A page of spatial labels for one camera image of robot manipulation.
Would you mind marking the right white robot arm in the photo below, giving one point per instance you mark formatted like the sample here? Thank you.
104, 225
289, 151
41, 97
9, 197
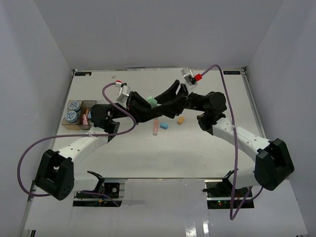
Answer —
272, 160

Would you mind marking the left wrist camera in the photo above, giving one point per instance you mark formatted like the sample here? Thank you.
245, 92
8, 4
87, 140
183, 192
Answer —
123, 91

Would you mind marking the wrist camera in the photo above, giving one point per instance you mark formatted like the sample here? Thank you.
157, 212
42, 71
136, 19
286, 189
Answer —
123, 91
191, 80

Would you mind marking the blue highlighter cap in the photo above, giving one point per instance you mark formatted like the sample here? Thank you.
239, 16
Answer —
163, 125

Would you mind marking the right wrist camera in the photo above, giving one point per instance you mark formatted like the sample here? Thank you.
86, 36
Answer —
191, 80

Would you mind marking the green highlighter cap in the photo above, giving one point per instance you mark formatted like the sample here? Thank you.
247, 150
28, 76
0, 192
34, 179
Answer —
152, 101

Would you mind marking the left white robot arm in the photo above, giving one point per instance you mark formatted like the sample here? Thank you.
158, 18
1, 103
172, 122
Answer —
56, 173

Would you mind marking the clear compartment organizer tray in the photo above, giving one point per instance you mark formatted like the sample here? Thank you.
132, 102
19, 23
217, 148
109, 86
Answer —
78, 116

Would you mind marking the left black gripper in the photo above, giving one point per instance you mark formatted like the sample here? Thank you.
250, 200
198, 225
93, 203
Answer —
140, 107

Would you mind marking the yellow highlighter cap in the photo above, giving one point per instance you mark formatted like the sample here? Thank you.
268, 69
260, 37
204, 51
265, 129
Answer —
180, 120

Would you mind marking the orange pink highlighter pen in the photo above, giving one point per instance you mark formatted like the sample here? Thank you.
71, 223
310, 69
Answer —
155, 127

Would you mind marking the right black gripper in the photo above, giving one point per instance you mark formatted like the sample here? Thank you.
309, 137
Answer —
169, 94

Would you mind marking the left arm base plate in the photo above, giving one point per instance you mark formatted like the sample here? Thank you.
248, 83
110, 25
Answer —
109, 189

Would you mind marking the pink correction tape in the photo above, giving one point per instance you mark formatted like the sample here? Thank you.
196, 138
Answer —
84, 119

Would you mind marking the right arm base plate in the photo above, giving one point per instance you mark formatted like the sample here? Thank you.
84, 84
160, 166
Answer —
219, 196

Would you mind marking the blue cleaning gel jar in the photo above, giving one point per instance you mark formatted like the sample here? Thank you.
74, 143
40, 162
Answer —
71, 117
74, 105

